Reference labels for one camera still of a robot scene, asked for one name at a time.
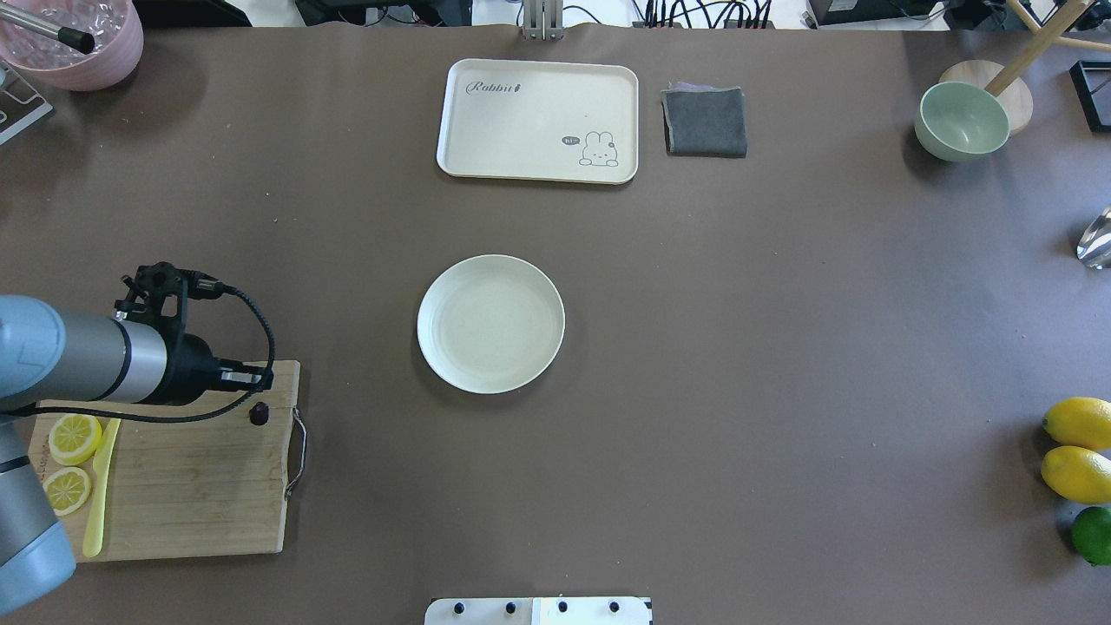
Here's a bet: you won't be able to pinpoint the metal scoop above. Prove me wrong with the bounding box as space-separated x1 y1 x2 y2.
1075 205 1111 270

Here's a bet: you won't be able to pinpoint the green lime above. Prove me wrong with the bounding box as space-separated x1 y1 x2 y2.
1070 506 1110 567

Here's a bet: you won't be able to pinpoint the pink bowl with ice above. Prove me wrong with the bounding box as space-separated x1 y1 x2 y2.
1 1 144 92

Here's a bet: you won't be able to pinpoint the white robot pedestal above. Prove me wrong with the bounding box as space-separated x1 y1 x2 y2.
424 595 654 624

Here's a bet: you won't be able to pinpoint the whole yellow lemon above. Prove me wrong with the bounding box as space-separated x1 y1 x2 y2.
1040 444 1110 505
1041 397 1110 451

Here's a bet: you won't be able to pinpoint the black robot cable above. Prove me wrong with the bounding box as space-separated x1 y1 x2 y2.
17 278 277 424

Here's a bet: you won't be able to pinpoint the cream rabbit tray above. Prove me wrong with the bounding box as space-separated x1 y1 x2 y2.
437 58 640 185

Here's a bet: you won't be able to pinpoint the black metal muddler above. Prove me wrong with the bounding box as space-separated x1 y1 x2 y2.
1 3 96 56

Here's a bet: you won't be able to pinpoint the white cup rack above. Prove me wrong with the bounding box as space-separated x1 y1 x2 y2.
0 61 53 145

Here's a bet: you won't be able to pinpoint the grey folded cloth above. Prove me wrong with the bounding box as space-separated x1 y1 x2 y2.
661 82 747 158

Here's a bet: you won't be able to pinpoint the aluminium frame post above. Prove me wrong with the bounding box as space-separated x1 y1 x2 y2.
521 0 565 41

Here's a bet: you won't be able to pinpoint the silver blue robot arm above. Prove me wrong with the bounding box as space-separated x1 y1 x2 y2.
1 262 273 614

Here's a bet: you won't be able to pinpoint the cream round plate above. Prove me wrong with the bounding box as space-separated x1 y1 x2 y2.
416 254 565 395

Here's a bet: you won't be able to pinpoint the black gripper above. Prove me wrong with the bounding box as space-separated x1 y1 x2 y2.
116 262 273 406

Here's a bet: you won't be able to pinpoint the yellow plastic knife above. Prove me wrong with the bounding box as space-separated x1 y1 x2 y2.
81 419 122 560

